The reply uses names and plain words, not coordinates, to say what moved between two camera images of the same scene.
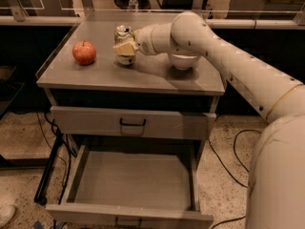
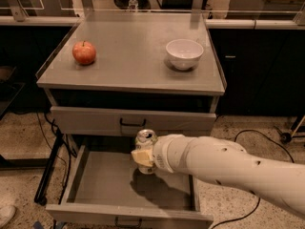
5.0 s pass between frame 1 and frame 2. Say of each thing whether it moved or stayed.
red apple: stayed
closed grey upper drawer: stayed
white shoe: stayed
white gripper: moved
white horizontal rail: stayed
